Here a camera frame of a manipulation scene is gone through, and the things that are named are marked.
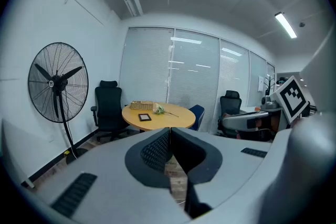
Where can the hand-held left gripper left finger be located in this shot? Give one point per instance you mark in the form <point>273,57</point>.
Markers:
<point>110,186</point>

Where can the white paper sheet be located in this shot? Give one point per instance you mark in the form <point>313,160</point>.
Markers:
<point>260,83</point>

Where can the white wall socket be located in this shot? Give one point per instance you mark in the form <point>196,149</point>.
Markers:
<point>51,138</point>

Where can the black standing fan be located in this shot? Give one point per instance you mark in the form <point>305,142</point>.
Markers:
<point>56,84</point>

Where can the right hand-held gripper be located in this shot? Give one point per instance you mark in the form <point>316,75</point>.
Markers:
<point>291,98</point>

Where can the long ceiling light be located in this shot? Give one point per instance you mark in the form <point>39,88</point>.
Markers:
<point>285,25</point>

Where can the blue chair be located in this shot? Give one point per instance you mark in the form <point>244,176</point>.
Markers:
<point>198,114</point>

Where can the glass partition with blinds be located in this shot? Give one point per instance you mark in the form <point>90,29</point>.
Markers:
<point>194,70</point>

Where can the black coat rack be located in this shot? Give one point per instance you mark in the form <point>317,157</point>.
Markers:
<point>268,85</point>

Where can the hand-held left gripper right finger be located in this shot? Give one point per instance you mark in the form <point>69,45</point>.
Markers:
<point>231,162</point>

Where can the round wooden table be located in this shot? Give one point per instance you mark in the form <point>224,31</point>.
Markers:
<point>168,120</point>

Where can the black picture frame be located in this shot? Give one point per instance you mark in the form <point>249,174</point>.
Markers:
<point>145,117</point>

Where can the black mesh office chair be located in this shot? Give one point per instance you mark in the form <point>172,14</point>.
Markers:
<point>230,103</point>

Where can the wicker basket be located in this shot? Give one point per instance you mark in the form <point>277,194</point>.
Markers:
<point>141,105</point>

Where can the artificial flower sprig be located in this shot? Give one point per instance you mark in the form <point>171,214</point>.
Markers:
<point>159,110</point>

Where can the black headrest office chair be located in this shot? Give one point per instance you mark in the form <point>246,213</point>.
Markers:
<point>109,110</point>

